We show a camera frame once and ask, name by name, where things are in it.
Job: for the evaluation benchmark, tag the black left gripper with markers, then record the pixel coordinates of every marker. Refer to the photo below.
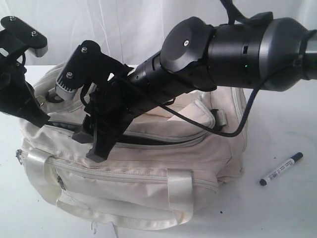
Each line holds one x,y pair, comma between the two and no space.
16,95

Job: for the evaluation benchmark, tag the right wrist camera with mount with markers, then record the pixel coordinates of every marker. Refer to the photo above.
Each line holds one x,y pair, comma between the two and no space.
87,65

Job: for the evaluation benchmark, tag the white curtain backdrop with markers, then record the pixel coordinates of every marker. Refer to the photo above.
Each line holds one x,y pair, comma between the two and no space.
127,30

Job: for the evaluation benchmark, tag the cream fabric duffel bag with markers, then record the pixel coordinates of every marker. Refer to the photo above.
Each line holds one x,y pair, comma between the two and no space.
166,171

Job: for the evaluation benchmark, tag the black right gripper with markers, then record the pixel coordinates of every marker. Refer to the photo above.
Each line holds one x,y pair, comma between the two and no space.
109,113

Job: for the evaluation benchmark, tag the black and white marker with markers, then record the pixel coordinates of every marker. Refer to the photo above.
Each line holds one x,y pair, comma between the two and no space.
264,181

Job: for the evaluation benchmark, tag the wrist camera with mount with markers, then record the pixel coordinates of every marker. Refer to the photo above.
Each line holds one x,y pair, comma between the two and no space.
87,65
17,37

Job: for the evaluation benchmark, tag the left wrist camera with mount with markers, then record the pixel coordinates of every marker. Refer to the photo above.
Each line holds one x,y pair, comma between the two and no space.
17,37

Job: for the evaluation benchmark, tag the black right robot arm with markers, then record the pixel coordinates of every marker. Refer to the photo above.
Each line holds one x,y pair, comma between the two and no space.
260,53

